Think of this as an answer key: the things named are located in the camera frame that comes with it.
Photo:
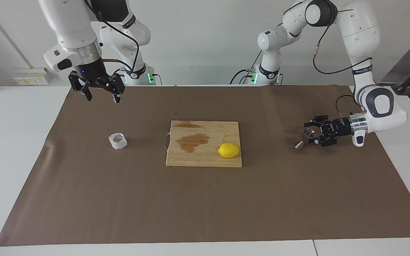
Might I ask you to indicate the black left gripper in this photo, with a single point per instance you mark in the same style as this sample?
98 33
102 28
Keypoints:
340 127

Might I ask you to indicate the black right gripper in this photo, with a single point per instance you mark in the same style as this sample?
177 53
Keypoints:
91 73

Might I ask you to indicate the steel double jigger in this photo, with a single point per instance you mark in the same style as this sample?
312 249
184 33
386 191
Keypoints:
299 145

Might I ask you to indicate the clear crinkled glass cup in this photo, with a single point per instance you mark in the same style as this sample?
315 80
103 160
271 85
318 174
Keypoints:
118 141

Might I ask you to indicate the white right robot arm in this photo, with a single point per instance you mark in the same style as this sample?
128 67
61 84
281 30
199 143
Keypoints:
69 25

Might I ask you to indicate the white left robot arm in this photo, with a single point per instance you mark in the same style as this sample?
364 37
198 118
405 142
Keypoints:
359 28

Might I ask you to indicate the yellow lemon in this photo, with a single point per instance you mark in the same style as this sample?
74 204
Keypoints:
229 150

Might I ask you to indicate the wooden cutting board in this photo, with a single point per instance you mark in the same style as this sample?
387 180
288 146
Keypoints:
205 160

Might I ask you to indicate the brown paper table mat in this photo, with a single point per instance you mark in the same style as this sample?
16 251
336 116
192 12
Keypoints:
205 206

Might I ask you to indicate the white wall socket box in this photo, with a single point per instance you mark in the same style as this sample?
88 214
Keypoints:
30 80

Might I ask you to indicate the white wall conduit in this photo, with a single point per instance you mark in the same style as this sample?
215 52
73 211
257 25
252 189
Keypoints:
9 39

